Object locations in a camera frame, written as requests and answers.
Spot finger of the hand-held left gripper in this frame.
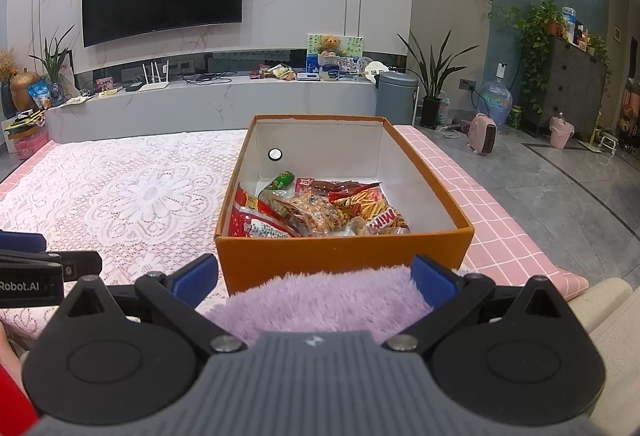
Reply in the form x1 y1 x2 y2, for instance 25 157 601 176
0 231 48 254
0 252 103 281

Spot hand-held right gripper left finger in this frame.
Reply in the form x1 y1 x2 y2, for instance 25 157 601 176
42 253 247 354

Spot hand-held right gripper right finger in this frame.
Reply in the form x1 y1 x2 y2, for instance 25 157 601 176
382 253 586 354

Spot large red snack bag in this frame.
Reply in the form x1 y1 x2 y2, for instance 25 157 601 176
232 186 301 239

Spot yellow stick snack bag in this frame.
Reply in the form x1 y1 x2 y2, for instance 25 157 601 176
330 189 411 234

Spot orange cardboard box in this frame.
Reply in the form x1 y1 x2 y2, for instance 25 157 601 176
214 115 475 297

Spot red braised meat packet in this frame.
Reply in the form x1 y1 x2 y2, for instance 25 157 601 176
295 177 383 198

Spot peanut brittle bag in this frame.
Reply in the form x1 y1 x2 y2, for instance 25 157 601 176
287 193 351 237

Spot pink checkered table cover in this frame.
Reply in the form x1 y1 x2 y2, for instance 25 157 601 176
0 123 588 312

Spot white lace tablecloth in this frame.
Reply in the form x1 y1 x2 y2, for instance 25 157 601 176
0 129 251 352

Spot pink storage box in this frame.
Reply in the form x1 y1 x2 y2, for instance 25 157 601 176
12 131 49 159

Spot purple fluffy garment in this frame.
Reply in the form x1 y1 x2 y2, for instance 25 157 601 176
202 265 436 347

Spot black yellow paper stack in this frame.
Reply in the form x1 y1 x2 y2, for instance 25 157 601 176
4 111 46 139

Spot blue snack bag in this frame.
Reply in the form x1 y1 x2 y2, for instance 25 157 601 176
27 81 53 109

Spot gold gourd vase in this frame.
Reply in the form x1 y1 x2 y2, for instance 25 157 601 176
10 71 43 112

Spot pink heater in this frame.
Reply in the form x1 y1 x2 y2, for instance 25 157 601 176
467 113 498 156

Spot white marble television console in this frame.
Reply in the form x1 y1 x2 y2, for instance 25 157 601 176
44 77 378 144

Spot dried yellow flowers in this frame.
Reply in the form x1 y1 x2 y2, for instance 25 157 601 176
0 47 21 82

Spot blue water jug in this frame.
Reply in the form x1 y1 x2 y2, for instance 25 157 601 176
477 81 513 132

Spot grey trash can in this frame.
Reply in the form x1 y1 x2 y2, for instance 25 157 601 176
375 70 420 126

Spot thin-leaf potted plant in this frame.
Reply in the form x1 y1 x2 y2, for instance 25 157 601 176
30 24 76 90

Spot beige sofa cushion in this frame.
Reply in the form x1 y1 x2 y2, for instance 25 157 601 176
565 276 640 436

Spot white router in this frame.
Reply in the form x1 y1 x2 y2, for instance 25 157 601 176
139 60 171 92

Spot pink bin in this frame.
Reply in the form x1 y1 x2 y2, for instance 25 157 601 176
550 113 576 149

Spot long-leaf potted plant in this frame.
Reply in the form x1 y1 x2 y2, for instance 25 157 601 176
397 30 478 129

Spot white round object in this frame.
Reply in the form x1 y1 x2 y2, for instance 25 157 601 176
357 59 388 84

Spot pile of snack packets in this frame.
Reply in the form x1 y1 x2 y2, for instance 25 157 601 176
250 64 298 80

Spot grey cabinet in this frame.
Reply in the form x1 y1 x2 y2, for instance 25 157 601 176
520 36 608 137

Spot green picture card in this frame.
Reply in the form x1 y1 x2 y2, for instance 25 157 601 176
306 34 363 60

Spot ivy plant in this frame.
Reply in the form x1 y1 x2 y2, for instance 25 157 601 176
502 1 566 112

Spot brown teddy bear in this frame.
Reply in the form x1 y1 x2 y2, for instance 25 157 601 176
317 35 343 57

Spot black cables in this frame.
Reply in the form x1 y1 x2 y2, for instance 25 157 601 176
182 72 233 84

